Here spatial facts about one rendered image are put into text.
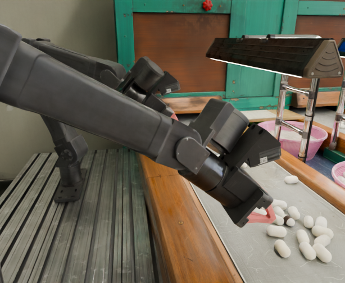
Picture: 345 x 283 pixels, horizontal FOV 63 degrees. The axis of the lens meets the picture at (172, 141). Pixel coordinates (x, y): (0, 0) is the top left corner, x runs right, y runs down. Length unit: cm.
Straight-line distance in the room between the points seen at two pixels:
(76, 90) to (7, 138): 205
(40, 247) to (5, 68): 54
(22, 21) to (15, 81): 188
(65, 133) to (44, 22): 133
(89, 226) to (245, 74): 99
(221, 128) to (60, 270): 44
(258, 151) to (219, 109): 9
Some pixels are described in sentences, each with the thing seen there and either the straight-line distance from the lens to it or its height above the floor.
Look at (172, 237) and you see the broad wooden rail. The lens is 55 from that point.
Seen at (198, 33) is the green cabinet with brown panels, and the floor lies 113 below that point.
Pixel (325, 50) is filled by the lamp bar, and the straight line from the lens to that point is 61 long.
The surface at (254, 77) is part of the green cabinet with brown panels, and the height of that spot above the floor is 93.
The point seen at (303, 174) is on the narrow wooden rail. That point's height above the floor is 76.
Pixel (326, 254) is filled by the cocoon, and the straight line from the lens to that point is 59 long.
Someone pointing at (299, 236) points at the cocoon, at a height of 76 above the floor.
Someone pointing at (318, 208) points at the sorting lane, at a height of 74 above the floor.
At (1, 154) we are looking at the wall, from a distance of 239.
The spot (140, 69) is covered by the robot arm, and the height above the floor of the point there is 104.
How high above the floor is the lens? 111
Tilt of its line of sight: 20 degrees down
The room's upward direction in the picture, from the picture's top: straight up
